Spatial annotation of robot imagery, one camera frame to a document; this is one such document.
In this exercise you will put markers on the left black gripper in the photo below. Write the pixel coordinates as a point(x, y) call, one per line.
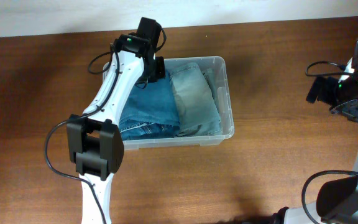
point(161, 71)

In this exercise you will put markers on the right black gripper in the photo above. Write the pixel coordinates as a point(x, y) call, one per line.
point(329, 85)

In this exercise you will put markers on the dark blue jeans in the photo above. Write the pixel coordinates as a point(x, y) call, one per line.
point(150, 113)

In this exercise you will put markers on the light blue jeans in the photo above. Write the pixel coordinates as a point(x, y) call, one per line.
point(196, 106)

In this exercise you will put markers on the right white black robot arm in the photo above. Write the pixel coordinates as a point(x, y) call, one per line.
point(330, 196)

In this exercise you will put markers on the clear plastic storage container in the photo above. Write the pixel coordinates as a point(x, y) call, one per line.
point(222, 100)

